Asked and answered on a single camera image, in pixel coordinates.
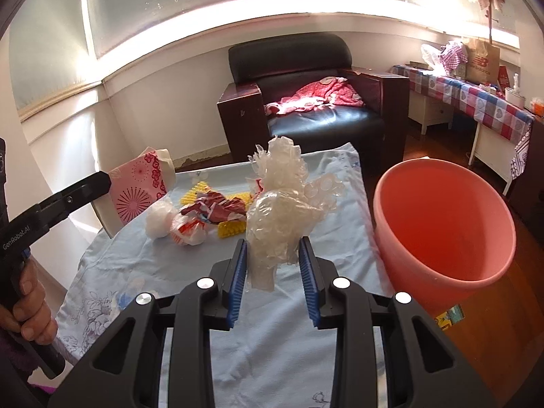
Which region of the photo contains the clear bubble plastic wrap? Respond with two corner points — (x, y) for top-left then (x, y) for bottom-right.
(245, 135), (343, 293)

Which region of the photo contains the colourful card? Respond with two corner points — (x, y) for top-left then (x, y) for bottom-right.
(434, 305), (466, 330)

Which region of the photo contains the yellow foam net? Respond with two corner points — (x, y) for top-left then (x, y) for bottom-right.
(181, 181), (211, 205)
(218, 191), (252, 238)

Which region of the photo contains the side table with checkered cloth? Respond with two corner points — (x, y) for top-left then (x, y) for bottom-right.
(391, 65), (534, 179)

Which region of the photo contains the brown paper shopping bag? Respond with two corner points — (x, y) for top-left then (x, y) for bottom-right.
(465, 38), (501, 86)

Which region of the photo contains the person's left hand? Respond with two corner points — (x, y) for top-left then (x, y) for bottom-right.
(0, 258), (59, 343)

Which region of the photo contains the white tissue container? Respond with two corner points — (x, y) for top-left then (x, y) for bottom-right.
(504, 73), (528, 103)

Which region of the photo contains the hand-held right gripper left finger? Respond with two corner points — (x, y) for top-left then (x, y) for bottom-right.
(47, 239), (248, 408)

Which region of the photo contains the white table frame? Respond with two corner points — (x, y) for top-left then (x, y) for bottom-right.
(470, 121), (517, 196)

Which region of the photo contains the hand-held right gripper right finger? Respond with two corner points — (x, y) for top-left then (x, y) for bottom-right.
(299, 238), (498, 408)

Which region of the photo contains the black leather armchair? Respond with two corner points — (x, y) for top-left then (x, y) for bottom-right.
(217, 33), (411, 164)

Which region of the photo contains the white crumpled plastic bag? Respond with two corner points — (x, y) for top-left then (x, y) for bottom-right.
(146, 200), (177, 239)

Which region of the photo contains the frosted glass window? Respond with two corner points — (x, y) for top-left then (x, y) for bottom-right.
(8, 0), (519, 113)

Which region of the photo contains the pink firework-print paper bag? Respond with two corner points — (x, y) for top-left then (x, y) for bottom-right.
(108, 147), (177, 226)

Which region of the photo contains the light blue bedsheet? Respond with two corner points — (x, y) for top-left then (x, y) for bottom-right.
(55, 142), (398, 408)

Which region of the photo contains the pink plastic bucket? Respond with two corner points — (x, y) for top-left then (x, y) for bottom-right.
(373, 158), (517, 317)

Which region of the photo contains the white drawer cabinet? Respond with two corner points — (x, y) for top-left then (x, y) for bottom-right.
(408, 89), (455, 134)

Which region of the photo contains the crumpled maroon wrapper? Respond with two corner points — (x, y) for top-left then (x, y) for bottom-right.
(178, 191), (248, 224)

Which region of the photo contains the white orange-print plastic bag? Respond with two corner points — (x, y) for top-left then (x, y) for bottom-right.
(170, 215), (209, 247)

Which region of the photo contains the pink dotted cloth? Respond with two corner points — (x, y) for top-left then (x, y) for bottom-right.
(266, 75), (365, 115)

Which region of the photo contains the pink checkered cloth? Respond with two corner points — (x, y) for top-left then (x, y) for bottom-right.
(440, 40), (468, 69)

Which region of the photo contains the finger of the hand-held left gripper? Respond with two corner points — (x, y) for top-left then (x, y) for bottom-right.
(36, 172), (112, 222)

